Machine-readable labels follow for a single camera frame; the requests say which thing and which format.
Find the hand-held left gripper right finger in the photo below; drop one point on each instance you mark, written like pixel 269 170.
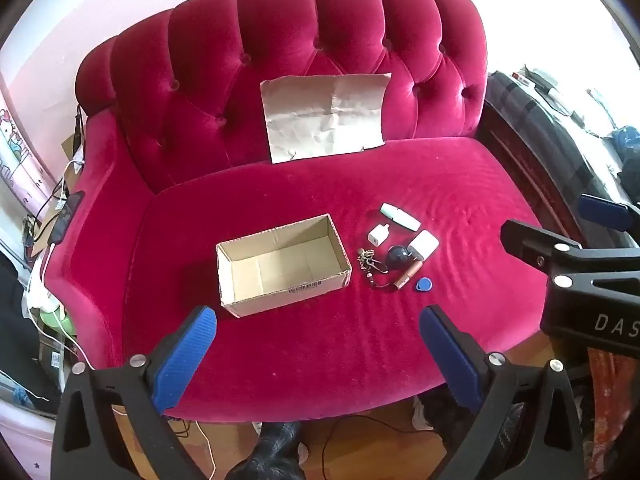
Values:
pixel 450 355

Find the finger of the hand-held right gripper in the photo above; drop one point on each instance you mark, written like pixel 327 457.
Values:
pixel 535 245
pixel 602 212

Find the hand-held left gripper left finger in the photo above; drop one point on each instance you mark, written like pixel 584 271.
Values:
pixel 185 355

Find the rose brown lipstick tube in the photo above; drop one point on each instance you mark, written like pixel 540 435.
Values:
pixel 406 275

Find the large white charger block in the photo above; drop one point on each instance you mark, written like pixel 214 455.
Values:
pixel 423 246

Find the black ball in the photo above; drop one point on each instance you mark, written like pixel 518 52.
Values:
pixel 398 255

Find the key bunch with carabiner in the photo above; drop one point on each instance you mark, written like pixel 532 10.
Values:
pixel 369 258

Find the cardboard box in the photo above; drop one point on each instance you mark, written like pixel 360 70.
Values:
pixel 280 265

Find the white oblong tube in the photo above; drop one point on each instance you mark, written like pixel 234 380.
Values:
pixel 400 216

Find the small white charger plug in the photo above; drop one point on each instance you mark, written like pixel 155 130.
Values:
pixel 377 235

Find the blue key fob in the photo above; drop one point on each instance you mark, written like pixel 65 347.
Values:
pixel 422 286

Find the blue plastic bag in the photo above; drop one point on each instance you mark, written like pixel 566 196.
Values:
pixel 627 142

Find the red patterned cloth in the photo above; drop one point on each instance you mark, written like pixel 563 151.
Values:
pixel 607 410

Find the red velvet tufted sofa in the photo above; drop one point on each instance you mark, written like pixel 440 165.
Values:
pixel 300 355

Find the black quilted boot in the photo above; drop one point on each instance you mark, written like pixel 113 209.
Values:
pixel 270 452

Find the green round object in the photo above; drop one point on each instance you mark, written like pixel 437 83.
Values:
pixel 57 322

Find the brown cardboard piece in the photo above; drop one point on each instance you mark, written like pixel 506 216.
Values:
pixel 72 147

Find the brown crumpled paper sheet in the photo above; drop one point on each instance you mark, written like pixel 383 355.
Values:
pixel 325 120

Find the dark wooden bed frame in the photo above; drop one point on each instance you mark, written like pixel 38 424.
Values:
pixel 520 170

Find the cartoon cat wall poster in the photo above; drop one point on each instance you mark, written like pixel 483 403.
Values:
pixel 15 155

